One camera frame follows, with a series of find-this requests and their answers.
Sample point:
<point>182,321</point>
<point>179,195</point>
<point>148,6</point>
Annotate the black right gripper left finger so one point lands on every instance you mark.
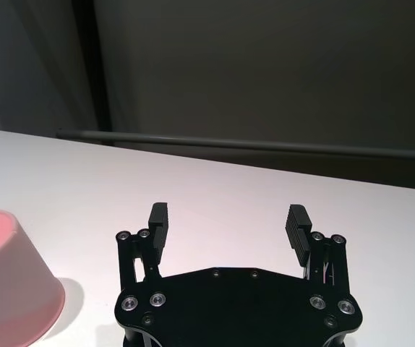
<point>158,220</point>

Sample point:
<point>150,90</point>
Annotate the pink plastic cup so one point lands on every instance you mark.
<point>12,282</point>

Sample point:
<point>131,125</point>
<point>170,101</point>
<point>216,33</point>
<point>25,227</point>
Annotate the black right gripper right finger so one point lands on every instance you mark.
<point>298,224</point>

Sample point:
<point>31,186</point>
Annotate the dark vertical frame post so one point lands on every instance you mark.
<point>92,65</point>

